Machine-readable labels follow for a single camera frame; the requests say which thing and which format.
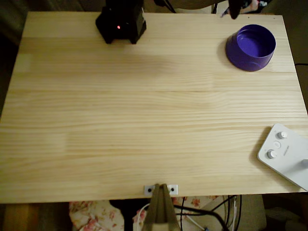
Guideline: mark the brown wooden furniture piece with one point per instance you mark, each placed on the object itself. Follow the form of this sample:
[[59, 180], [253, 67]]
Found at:
[[18, 217]]

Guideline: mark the silver metal corner bracket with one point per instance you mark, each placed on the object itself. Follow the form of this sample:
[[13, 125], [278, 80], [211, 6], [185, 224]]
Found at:
[[148, 189]]

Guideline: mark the slotted metal extrusion post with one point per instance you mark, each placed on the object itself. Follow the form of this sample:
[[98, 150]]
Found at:
[[161, 211]]

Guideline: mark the purple bowl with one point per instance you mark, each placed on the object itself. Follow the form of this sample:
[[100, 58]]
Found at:
[[252, 45]]

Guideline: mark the white lamp base with knobs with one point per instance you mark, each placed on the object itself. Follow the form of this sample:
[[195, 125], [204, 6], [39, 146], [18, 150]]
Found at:
[[284, 156]]

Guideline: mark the floral pink patterned cloth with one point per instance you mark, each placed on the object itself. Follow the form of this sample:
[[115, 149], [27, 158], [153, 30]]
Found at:
[[91, 216]]

